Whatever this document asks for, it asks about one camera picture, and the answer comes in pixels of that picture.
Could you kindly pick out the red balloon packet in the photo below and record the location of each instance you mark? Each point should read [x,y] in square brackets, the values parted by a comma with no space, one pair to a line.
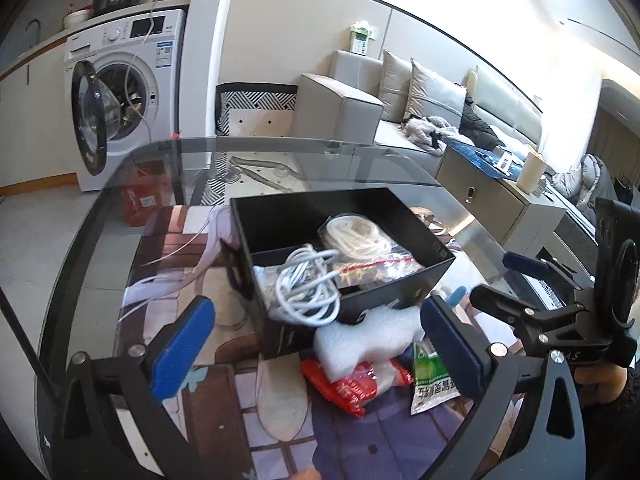
[367,382]

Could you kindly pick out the green white medicine packet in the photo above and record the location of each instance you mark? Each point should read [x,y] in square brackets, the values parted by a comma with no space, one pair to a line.
[432,383]

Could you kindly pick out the white foam block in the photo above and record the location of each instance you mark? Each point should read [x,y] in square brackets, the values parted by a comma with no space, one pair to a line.
[383,334]

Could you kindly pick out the black storage box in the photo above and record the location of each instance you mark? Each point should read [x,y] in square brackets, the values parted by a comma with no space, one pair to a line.
[308,259]

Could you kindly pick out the patterned black chair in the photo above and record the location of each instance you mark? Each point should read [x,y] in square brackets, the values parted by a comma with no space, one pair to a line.
[254,109]

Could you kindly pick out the right beige cushion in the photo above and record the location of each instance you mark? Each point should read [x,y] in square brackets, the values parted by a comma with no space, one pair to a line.
[433,95]

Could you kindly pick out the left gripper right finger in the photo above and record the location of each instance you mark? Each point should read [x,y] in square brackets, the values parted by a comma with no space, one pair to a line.
[547,441]

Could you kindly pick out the left beige cushion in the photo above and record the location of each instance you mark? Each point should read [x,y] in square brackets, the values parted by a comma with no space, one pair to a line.
[394,86]

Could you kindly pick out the beige side cabinet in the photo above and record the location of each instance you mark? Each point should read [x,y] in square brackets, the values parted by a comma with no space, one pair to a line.
[519,222]

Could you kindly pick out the white paper roll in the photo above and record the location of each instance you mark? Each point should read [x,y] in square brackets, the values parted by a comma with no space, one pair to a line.
[533,169]

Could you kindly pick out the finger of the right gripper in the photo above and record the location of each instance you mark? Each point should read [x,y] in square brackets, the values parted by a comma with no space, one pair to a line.
[570,329]
[558,277]

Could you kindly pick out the anime printed desk mat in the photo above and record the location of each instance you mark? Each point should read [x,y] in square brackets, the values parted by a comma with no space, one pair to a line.
[251,417]

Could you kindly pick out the beige sofa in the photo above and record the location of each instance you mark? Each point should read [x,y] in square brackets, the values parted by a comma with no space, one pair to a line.
[344,106]

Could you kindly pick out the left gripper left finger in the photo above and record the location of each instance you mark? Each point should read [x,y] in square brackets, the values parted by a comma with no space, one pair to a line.
[89,442]

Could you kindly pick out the white washing machine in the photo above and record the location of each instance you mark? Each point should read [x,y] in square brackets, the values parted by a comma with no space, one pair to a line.
[121,80]

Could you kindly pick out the beige cushion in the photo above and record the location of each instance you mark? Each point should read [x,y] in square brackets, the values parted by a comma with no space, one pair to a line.
[394,86]
[433,95]

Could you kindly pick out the adidas bag of laces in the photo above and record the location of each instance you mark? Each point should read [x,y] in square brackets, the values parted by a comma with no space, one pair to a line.
[367,256]

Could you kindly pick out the person's right hand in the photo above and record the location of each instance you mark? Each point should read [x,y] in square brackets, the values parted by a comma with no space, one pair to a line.
[603,382]

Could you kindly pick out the white blue plush toy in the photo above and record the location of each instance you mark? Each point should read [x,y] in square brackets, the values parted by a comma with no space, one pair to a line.
[456,296]

